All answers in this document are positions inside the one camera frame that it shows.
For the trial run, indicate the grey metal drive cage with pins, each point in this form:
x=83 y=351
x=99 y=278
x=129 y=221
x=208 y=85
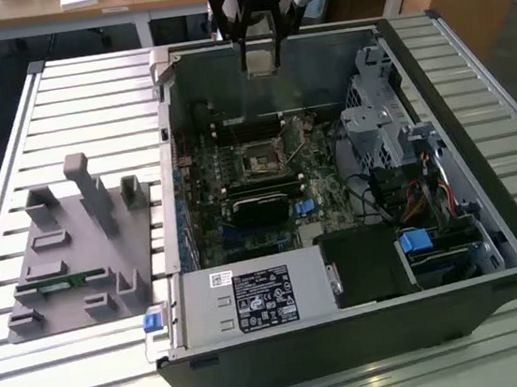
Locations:
x=369 y=137

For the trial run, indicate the black open PC case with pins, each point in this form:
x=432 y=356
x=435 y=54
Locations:
x=307 y=362

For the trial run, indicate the metal disk bay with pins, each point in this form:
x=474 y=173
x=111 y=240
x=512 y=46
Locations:
x=450 y=257

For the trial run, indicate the blue case latch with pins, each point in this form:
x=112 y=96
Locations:
x=153 y=322

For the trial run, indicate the blue motherboard connector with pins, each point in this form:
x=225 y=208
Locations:
x=305 y=207

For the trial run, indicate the black plastic shroud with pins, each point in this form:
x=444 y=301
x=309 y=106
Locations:
x=366 y=265

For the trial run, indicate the CPU socket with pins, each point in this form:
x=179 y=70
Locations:
x=261 y=160

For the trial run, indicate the silver topped CPU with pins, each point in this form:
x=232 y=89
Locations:
x=261 y=63

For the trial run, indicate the blue disk carrier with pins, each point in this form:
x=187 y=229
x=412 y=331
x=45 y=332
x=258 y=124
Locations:
x=415 y=241

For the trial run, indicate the black graphics card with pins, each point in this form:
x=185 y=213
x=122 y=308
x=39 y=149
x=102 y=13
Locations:
x=260 y=209

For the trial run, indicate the green motherboard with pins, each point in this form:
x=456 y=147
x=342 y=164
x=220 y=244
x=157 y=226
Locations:
x=323 y=185

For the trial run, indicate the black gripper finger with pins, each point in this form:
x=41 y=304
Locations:
x=291 y=15
x=219 y=5

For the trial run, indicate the wooden desk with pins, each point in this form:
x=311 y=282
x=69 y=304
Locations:
x=6 y=19

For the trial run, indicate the silver chipset heat sink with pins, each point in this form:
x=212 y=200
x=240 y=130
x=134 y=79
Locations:
x=311 y=232

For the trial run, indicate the green RAM stick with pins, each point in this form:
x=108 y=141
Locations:
x=75 y=278

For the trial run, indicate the pale blue teach pendant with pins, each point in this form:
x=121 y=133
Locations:
x=315 y=9

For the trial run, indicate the silver power supply unit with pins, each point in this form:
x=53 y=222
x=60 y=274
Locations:
x=201 y=304

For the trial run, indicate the black expansion slot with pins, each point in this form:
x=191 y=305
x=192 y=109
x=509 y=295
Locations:
x=256 y=251

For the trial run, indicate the grey parts rack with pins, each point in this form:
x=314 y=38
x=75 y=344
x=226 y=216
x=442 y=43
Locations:
x=82 y=253

